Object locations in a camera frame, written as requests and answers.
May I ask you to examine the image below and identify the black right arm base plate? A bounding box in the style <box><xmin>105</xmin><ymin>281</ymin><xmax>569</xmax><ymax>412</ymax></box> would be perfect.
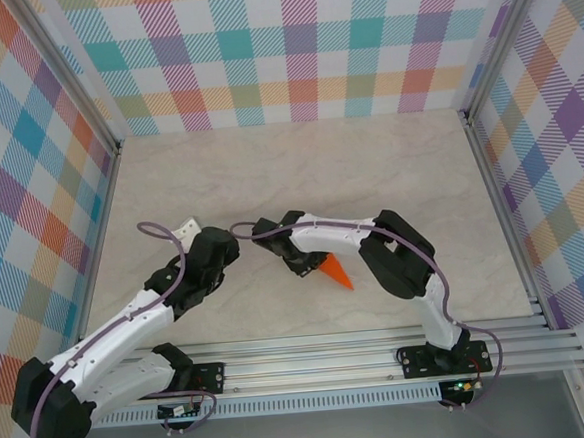
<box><xmin>397</xmin><ymin>339</ymin><xmax>494</xmax><ymax>381</ymax></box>

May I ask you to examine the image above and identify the black circuit board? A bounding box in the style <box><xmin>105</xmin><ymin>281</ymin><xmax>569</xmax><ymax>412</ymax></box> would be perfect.
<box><xmin>156</xmin><ymin>402</ymin><xmax>203</xmax><ymax>421</ymax></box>

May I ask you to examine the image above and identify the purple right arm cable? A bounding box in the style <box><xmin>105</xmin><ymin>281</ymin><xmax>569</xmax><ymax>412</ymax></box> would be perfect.
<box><xmin>228</xmin><ymin>204</ymin><xmax>508</xmax><ymax>427</ymax></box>

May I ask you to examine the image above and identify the perforated metal cable tray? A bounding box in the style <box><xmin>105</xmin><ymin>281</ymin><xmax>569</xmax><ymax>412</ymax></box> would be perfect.
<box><xmin>87</xmin><ymin>381</ymin><xmax>444</xmax><ymax>429</ymax></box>

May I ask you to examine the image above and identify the aluminium corner post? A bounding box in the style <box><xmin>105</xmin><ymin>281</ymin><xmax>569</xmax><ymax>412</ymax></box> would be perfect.
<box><xmin>451</xmin><ymin>0</ymin><xmax>567</xmax><ymax>128</ymax></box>
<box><xmin>5</xmin><ymin>0</ymin><xmax>122</xmax><ymax>162</ymax></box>

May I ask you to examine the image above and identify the aluminium rail frame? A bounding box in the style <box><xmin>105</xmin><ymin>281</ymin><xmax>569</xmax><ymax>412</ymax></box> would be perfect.
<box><xmin>34</xmin><ymin>314</ymin><xmax>584</xmax><ymax>412</ymax></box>

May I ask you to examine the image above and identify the orange paper sheet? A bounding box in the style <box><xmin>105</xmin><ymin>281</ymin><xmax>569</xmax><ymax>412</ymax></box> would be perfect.
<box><xmin>316</xmin><ymin>254</ymin><xmax>357</xmax><ymax>295</ymax></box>

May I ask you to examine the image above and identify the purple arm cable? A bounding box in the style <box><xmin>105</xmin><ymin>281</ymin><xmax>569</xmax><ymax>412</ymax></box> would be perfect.
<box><xmin>228</xmin><ymin>204</ymin><xmax>508</xmax><ymax>427</ymax></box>
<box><xmin>15</xmin><ymin>217</ymin><xmax>221</xmax><ymax>438</ymax></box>

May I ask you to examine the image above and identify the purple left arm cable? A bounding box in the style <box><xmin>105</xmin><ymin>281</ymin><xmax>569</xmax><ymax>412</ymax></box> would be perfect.
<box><xmin>15</xmin><ymin>217</ymin><xmax>221</xmax><ymax>438</ymax></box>

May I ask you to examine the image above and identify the circuit board with green light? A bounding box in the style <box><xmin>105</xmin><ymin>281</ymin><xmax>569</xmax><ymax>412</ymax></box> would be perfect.
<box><xmin>446</xmin><ymin>377</ymin><xmax>487</xmax><ymax>396</ymax></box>

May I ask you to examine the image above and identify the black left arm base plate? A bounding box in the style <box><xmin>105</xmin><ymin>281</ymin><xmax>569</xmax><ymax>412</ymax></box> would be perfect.
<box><xmin>181</xmin><ymin>360</ymin><xmax>229</xmax><ymax>399</ymax></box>

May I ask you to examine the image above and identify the aluminium side rail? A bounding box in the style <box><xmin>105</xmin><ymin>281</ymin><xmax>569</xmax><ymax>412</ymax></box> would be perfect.
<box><xmin>457</xmin><ymin>104</ymin><xmax>554</xmax><ymax>336</ymax></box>
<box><xmin>54</xmin><ymin>140</ymin><xmax>139</xmax><ymax>371</ymax></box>

